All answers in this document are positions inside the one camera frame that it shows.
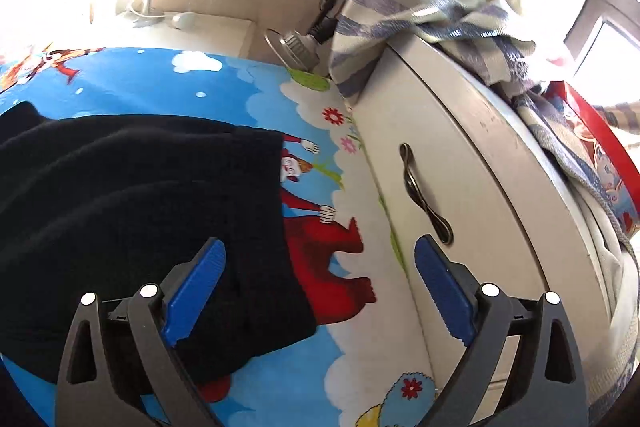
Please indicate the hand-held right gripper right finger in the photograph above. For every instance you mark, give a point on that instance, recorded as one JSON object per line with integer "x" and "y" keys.
{"x": 440, "y": 287}

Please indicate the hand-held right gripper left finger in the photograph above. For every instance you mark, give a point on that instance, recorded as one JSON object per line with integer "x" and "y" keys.
{"x": 196, "y": 289}

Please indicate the black pants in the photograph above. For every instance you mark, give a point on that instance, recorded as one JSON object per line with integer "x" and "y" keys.
{"x": 125, "y": 207}

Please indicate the white cabinet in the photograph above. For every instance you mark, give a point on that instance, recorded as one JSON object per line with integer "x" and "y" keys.
{"x": 475, "y": 157}

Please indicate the blue cartoon printed bed sheet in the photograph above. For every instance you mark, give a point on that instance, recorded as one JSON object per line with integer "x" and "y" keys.
{"x": 150, "y": 82}

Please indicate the red printed box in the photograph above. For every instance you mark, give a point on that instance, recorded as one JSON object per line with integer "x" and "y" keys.
{"x": 585, "y": 122}

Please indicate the white bedside table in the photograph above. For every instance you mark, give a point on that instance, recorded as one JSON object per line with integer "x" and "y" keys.
{"x": 220, "y": 37}

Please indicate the silver ribbed lamp head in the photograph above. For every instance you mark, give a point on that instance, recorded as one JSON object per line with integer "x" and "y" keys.
{"x": 295, "y": 48}

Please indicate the white charger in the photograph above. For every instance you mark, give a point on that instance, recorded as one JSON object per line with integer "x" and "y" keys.
{"x": 182, "y": 21}

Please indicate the window frame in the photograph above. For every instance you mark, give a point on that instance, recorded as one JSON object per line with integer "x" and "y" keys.
{"x": 595, "y": 7}

